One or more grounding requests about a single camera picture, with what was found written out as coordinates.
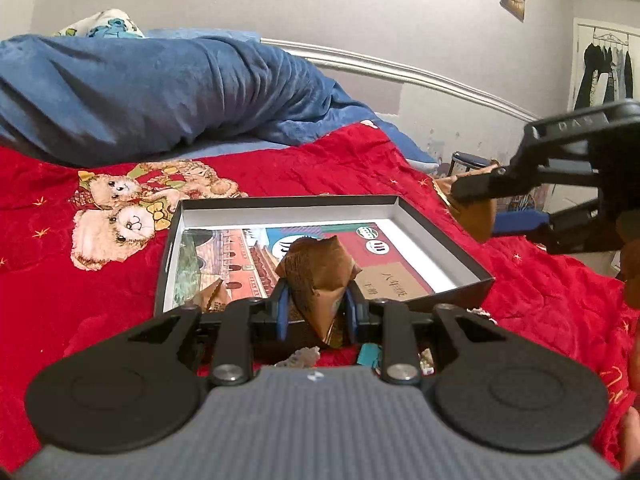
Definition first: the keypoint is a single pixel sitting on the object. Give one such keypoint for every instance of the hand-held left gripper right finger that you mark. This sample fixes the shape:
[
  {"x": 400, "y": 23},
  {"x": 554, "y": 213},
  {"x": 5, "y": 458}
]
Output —
[{"x": 350, "y": 312}]

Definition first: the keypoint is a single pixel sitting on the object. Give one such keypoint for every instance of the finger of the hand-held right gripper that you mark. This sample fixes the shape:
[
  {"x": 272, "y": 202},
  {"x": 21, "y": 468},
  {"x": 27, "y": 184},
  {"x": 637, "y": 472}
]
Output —
[
  {"x": 520, "y": 221},
  {"x": 480, "y": 185}
]

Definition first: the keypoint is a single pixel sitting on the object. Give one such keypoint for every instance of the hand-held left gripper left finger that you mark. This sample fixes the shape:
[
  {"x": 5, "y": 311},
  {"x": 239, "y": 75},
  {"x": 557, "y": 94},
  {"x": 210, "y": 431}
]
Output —
[{"x": 282, "y": 310}]

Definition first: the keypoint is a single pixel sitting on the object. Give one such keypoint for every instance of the brown paper packet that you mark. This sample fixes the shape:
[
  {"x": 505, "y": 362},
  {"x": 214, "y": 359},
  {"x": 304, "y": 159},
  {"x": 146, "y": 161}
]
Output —
[
  {"x": 212, "y": 297},
  {"x": 320, "y": 270},
  {"x": 477, "y": 220}
]

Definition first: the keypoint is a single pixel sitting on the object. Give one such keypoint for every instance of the small teal item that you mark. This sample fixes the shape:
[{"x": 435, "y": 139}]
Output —
[{"x": 369, "y": 355}]

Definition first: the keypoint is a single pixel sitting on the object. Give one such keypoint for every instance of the black box with white interior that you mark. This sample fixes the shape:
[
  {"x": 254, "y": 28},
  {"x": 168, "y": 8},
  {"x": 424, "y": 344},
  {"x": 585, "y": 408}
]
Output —
[{"x": 300, "y": 212}]

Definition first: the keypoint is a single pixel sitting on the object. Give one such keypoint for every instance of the black round stool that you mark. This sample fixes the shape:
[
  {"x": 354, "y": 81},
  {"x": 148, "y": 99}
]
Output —
[{"x": 467, "y": 160}]

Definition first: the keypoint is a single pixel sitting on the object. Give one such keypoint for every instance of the hanging dark clothes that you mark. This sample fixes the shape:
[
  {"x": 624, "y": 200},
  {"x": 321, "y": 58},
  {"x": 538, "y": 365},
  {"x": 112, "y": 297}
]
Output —
[{"x": 595, "y": 75}]

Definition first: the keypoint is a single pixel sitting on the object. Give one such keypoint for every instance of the light blue bed sheet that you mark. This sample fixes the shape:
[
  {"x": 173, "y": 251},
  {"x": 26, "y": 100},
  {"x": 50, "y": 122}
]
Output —
[{"x": 420, "y": 152}]

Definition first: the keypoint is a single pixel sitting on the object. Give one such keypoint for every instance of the small beige item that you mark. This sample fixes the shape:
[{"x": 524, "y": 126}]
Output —
[{"x": 426, "y": 360}]

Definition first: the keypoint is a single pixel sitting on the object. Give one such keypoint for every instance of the red bear-print blanket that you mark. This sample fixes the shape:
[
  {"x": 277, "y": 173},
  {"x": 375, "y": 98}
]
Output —
[{"x": 75, "y": 310}]

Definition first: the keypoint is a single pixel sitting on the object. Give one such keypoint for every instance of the blue plush blanket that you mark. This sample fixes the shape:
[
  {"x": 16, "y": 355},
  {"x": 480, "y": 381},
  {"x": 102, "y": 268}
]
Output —
[{"x": 150, "y": 90}]

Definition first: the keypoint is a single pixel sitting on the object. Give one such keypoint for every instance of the floral pillow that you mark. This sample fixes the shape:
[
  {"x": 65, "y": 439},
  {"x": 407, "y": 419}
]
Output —
[{"x": 105, "y": 25}]

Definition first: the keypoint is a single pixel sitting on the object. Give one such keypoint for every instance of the white door frame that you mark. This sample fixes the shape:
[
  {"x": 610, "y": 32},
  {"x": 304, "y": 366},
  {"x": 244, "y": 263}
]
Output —
[{"x": 576, "y": 60}]

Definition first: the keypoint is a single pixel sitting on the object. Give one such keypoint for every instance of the white wall rail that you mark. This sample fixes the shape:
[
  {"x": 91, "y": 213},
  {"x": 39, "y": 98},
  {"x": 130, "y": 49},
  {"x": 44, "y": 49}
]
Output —
[{"x": 400, "y": 72}]

